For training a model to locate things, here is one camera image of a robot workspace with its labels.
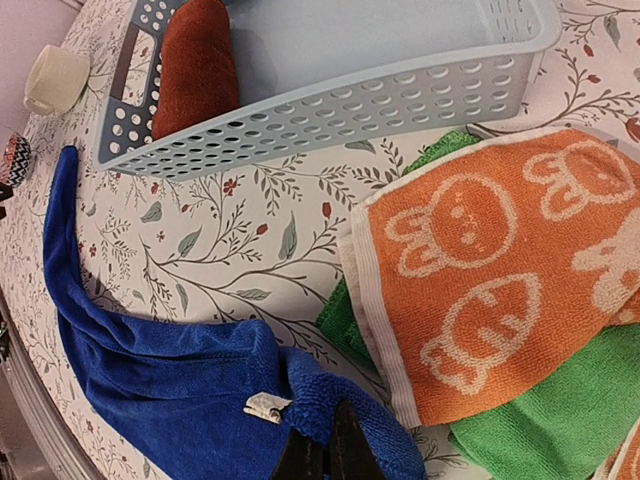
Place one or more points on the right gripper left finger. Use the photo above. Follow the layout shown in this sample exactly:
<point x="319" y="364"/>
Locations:
<point x="301" y="459"/>

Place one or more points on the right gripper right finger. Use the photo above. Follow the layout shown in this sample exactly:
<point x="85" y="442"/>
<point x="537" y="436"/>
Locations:
<point x="350" y="455"/>

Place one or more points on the blue towel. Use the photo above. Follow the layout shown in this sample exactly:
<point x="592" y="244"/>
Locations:
<point x="200" y="401"/>

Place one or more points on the brown towel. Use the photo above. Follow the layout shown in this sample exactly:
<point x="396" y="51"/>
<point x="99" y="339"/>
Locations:
<point x="198" y="77"/>

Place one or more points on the floral table mat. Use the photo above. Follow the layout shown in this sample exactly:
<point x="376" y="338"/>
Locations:
<point x="258" y="240"/>

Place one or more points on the green towel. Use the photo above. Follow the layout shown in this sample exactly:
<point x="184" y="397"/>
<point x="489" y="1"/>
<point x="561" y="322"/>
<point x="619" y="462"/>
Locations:
<point x="540" y="425"/>

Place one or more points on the orange patterned towel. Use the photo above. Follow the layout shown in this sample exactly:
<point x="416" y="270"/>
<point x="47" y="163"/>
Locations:
<point x="500" y="270"/>

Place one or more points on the light blue plastic basket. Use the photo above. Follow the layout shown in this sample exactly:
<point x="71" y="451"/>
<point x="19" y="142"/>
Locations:
<point x="316" y="74"/>

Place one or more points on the red patterned small bowl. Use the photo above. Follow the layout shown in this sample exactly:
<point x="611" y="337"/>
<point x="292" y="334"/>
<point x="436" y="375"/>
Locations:
<point x="16" y="161"/>

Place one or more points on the cream ceramic mug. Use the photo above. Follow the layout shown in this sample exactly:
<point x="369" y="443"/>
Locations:
<point x="55" y="81"/>

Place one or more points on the front aluminium rail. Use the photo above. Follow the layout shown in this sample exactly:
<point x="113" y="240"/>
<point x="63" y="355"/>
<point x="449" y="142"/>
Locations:
<point x="35" y="440"/>

